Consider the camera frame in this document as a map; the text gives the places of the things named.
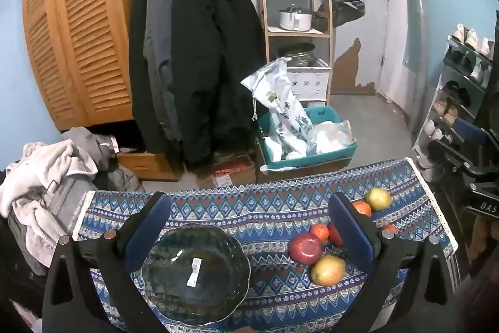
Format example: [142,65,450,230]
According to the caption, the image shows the brown cardboard box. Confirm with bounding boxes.
[255,138,351,183]

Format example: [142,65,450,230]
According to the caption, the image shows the metal pot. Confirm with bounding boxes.
[277,43,316,67]

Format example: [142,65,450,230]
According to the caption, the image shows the pile of light clothes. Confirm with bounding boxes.
[0,141,98,267]

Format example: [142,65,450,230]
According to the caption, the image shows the dark green glass bowl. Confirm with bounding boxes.
[141,223,251,326]

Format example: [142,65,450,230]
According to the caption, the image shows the black hanging bag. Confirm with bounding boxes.
[317,0,366,31]

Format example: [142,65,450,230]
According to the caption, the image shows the white floral plastic bag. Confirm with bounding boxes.
[241,58,314,162]

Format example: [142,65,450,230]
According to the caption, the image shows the grey garment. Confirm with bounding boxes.
[60,127,118,170]

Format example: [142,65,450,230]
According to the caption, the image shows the shoe rack with shoes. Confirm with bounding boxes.
[415,24,496,181]

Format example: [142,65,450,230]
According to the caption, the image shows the wooden shelf rack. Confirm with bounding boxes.
[255,0,336,103]

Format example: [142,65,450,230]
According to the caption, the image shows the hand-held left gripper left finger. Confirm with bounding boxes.
[41,192,174,333]

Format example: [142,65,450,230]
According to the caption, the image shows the person's right hand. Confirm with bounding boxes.
[466,216,499,267]

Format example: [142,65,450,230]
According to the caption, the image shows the black knit garment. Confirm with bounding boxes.
[0,216,49,318]

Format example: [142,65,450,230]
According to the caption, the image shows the blue patterned tablecloth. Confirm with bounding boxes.
[72,157,458,333]

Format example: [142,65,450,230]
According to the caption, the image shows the small red apple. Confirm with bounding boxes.
[327,223,344,247]

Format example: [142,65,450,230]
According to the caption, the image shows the red cardboard box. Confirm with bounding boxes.
[212,155,256,186]

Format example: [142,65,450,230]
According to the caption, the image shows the white plastic crate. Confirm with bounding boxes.
[286,59,332,102]

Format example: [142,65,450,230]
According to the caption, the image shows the white cooking pot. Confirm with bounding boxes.
[279,5,328,31]

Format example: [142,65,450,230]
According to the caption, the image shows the black hanging coat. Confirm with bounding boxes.
[128,0,266,168]

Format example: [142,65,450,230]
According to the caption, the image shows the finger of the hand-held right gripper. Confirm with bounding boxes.
[428,140,474,172]
[453,120,488,146]

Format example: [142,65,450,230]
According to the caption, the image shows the teal box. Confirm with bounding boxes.
[256,107,358,170]

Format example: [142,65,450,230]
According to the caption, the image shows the crumpled white plastic bags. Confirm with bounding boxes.
[306,120,355,156]

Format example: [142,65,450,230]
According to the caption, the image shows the white door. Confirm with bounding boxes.
[376,0,424,115]

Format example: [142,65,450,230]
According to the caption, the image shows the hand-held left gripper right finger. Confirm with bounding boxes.
[328,192,457,333]

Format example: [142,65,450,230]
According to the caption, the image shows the grey hanging jacket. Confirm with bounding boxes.
[142,0,184,146]

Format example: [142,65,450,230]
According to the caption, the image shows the wooden louvered wardrobe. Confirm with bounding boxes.
[21,0,151,131]

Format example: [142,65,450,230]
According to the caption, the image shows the large red apple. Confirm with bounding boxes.
[288,233,324,265]

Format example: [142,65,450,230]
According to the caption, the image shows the metal shoe rack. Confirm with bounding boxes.
[412,34,496,181]

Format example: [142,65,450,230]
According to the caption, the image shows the wooden drawer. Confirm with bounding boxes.
[116,151,180,181]

